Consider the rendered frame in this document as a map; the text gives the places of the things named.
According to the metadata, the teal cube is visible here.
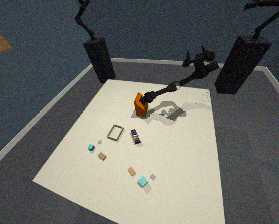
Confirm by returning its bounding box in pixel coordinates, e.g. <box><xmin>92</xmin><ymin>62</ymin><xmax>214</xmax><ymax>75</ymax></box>
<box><xmin>87</xmin><ymin>144</ymin><xmax>95</xmax><ymax>151</ymax></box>

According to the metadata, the turquoise square block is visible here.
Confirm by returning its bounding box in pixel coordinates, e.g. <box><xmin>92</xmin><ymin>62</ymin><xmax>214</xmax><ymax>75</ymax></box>
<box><xmin>138</xmin><ymin>176</ymin><xmax>148</xmax><ymax>187</ymax></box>

